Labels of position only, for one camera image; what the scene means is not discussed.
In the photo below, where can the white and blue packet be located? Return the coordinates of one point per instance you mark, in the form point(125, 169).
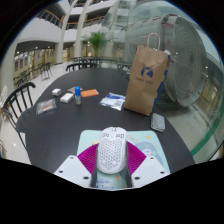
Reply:
point(113, 101)

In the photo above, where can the dark grey flat case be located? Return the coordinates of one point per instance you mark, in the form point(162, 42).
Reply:
point(158, 122)

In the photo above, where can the brown paper carrier bag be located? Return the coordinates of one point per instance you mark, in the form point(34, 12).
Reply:
point(145, 83)

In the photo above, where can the white lattice chair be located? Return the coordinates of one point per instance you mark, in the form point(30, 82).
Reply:
point(3, 96)

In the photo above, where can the clear packet with cookie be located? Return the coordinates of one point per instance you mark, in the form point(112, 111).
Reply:
point(46, 106)

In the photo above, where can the small white box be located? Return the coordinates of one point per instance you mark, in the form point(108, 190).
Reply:
point(56, 92)

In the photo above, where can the large grey ribbed cylinder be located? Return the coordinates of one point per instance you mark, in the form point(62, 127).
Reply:
point(186, 60)

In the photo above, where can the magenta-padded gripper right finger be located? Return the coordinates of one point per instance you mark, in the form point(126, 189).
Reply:
point(148, 168)

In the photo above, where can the green potted palm plant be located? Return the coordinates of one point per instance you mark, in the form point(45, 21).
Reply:
point(97, 41)

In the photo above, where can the cream rectangular box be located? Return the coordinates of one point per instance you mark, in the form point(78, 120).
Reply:
point(66, 97)

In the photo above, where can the white perforated computer mouse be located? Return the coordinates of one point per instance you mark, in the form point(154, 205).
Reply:
point(112, 151)

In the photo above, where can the orange flat packet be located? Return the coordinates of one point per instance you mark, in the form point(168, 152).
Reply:
point(90, 93)

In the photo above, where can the black spindle-back chair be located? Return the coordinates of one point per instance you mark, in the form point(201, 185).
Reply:
point(13, 100)

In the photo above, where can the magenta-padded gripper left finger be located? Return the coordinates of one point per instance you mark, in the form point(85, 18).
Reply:
point(74, 168)

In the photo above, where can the group of black table chairs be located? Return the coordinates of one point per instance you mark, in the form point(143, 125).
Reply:
point(83, 65)

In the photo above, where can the group of distant dark chairs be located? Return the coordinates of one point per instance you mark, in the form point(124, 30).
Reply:
point(45, 70)

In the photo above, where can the light teal printed mouse pad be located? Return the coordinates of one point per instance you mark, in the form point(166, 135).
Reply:
point(90, 138)

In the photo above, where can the small blue-capped bottle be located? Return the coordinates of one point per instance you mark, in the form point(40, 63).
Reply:
point(78, 96)

